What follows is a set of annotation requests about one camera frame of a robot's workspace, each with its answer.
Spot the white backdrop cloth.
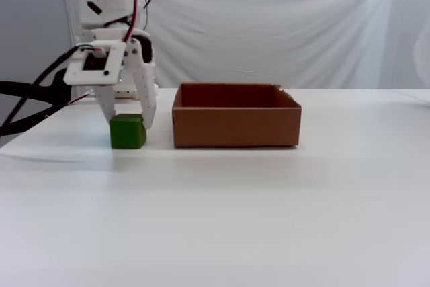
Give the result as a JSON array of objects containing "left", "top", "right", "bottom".
[{"left": 60, "top": 0, "right": 430, "bottom": 91}]

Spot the thin black camera cable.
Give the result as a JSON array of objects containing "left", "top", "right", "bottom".
[{"left": 1, "top": 46, "right": 83, "bottom": 132}]

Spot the brown cardboard box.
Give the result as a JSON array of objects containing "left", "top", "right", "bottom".
[{"left": 171, "top": 82, "right": 302, "bottom": 149}]

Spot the black clamp mount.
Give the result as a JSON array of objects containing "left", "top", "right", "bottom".
[{"left": 0, "top": 67, "right": 73, "bottom": 137}]

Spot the thin red white wire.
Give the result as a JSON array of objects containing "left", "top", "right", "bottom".
[{"left": 65, "top": 93, "right": 92, "bottom": 107}]

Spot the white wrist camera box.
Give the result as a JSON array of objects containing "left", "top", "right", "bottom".
[{"left": 64, "top": 40, "right": 127, "bottom": 87}]

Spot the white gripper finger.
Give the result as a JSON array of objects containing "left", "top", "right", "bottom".
[
  {"left": 89, "top": 83, "right": 118, "bottom": 121},
  {"left": 125, "top": 38, "right": 159, "bottom": 130}
]

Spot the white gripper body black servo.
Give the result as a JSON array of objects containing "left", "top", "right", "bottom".
[{"left": 79, "top": 28, "right": 157, "bottom": 67}]

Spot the green cube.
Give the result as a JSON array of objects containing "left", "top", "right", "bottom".
[{"left": 110, "top": 114, "right": 148, "bottom": 149}]

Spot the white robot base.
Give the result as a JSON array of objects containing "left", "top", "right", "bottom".
[{"left": 112, "top": 81, "right": 161, "bottom": 101}]

